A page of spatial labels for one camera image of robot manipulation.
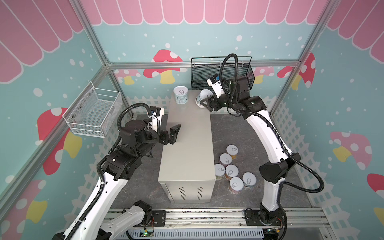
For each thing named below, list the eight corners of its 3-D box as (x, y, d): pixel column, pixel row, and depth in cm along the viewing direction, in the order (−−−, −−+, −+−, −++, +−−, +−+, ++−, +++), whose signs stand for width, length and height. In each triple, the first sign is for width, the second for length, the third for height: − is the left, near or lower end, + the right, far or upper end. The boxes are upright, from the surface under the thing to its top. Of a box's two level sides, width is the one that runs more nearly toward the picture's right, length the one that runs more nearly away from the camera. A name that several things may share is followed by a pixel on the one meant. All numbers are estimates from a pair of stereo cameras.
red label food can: (225, 179, 88) (227, 176, 84) (224, 168, 93) (225, 164, 89) (237, 179, 88) (239, 176, 84) (235, 168, 93) (237, 164, 89)
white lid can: (219, 167, 94) (220, 163, 89) (218, 157, 98) (219, 152, 93) (231, 167, 94) (233, 163, 89) (229, 157, 98) (231, 152, 93)
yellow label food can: (226, 159, 97) (227, 155, 93) (224, 149, 102) (226, 144, 98) (237, 159, 97) (239, 154, 93) (235, 149, 102) (237, 144, 98)
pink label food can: (229, 194, 84) (231, 190, 79) (227, 180, 89) (229, 176, 84) (242, 194, 84) (245, 190, 79) (239, 180, 89) (242, 176, 84)
